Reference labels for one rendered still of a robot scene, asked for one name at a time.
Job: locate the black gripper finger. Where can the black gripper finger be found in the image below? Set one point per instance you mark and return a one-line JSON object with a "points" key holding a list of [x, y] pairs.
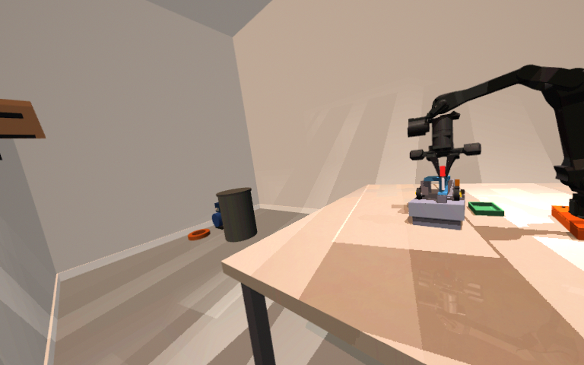
{"points": [[435, 162], [449, 162]]}

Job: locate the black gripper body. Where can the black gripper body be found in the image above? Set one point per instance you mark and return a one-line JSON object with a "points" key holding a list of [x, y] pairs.
{"points": [[443, 142]]}

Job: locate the green tray rim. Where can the green tray rim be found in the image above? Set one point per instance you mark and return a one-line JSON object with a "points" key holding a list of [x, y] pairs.
{"points": [[499, 212]]}

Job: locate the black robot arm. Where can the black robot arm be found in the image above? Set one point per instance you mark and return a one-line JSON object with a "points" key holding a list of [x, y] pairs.
{"points": [[562, 88]]}

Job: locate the pale lavender ramp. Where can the pale lavender ramp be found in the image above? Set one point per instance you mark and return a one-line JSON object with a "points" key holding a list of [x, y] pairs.
{"points": [[438, 211]]}

